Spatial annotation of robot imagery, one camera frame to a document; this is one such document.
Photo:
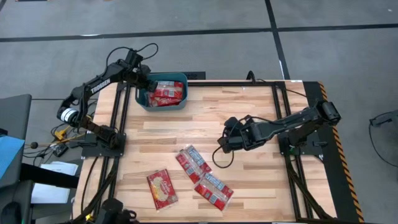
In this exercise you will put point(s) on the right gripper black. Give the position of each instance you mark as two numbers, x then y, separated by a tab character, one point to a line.
248	138

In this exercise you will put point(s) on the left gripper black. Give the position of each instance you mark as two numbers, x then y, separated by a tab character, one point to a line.
139	74

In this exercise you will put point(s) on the red popcorn bag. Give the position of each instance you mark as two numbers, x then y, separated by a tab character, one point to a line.
169	88
192	163
163	101
161	189
214	191

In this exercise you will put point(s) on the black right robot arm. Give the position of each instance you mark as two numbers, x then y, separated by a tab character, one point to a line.
295	119

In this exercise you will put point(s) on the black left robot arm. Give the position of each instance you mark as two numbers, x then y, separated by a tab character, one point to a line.
99	85

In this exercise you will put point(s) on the teal plastic basket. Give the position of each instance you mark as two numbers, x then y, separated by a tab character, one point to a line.
141	99

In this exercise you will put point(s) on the yellow connector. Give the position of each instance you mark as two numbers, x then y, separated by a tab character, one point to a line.
60	134

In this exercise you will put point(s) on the small black box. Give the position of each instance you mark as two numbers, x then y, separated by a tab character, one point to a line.
60	150

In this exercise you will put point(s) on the black hazard-striped edge panel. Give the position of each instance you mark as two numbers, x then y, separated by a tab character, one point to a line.
339	186

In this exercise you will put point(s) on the dark grey covered chair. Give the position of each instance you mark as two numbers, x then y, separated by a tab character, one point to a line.
14	112

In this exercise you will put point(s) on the white paper sheets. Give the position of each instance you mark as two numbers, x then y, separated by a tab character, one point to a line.
53	189

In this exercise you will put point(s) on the blue board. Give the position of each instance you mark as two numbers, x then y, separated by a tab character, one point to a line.
9	155

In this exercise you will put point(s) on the grey floor stand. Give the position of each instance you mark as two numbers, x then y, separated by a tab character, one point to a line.
385	117

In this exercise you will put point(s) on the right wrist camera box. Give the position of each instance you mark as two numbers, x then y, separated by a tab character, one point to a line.
234	124

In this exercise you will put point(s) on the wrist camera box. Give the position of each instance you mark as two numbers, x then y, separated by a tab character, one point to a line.
234	124
134	58

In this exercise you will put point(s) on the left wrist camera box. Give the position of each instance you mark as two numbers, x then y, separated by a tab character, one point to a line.
134	58

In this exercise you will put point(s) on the black aluminium table frame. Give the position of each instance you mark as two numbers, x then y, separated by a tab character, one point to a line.
276	93

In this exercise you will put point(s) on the black table-level camera mount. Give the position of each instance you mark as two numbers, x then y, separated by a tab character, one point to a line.
112	211

